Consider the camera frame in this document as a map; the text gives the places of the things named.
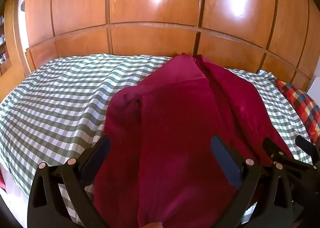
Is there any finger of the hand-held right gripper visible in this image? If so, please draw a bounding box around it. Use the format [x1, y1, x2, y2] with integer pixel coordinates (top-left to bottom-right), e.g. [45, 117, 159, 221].
[262, 137, 316, 170]
[295, 135, 320, 163]

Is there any dark red garment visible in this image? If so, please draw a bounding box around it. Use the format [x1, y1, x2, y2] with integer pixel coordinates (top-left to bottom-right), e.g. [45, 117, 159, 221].
[94, 53, 294, 228]

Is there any colourful plaid pillow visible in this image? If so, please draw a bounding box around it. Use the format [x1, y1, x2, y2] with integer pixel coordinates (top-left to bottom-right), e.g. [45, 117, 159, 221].
[275, 79, 320, 143]

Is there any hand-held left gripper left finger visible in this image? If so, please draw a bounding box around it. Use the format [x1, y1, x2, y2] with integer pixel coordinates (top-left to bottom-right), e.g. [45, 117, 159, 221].
[27, 134, 111, 228]

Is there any person's left hand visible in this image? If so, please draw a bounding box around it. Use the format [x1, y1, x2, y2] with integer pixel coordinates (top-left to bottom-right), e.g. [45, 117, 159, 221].
[140, 221, 163, 228]

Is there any wooden wardrobe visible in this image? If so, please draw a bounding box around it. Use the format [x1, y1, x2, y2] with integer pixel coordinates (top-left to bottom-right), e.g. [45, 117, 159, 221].
[5, 0, 320, 94]

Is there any green white checkered bed sheet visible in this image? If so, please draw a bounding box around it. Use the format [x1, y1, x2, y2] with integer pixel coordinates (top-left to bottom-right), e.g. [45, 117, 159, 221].
[0, 53, 313, 226]

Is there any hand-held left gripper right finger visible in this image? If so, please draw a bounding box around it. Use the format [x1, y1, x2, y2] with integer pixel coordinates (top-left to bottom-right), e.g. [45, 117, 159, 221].
[210, 135, 294, 228]

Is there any wooden shelf with small items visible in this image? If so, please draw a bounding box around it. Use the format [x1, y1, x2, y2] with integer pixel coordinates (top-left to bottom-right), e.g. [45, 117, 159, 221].
[0, 13, 13, 76]

